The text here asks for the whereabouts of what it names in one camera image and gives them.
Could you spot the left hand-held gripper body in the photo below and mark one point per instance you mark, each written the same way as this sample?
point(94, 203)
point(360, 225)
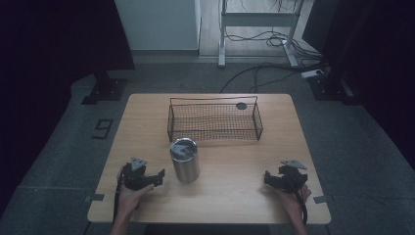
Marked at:
point(134, 178)

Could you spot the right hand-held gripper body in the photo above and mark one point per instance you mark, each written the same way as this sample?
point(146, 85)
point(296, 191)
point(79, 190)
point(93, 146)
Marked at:
point(292, 178)

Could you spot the stainless steel tumbler cup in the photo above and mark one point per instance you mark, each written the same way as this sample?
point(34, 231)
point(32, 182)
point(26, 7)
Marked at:
point(184, 163)

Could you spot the person's left hand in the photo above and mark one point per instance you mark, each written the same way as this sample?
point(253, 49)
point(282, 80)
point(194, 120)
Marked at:
point(130, 198)

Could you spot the person's right hand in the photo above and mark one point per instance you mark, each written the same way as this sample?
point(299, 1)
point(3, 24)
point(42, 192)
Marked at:
point(293, 200)

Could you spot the grey tape piece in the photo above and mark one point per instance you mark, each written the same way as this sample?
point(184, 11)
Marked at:
point(320, 199)
point(95, 197)

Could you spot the black round table grommet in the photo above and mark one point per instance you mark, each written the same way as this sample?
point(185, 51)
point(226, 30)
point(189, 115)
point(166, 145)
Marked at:
point(241, 105)

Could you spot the black stand base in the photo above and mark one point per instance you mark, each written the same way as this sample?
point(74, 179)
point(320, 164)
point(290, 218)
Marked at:
point(106, 89)
point(329, 88)

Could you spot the white power strip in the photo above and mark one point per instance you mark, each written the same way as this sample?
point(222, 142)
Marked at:
point(311, 73)

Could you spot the dark curtain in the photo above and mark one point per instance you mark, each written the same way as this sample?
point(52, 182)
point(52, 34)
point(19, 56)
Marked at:
point(49, 65)
point(375, 58)

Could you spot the white cabinet panel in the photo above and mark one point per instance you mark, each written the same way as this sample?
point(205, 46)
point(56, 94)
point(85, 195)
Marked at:
point(160, 24)

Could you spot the white metal desk frame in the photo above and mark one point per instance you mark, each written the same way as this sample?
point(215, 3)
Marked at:
point(257, 19)

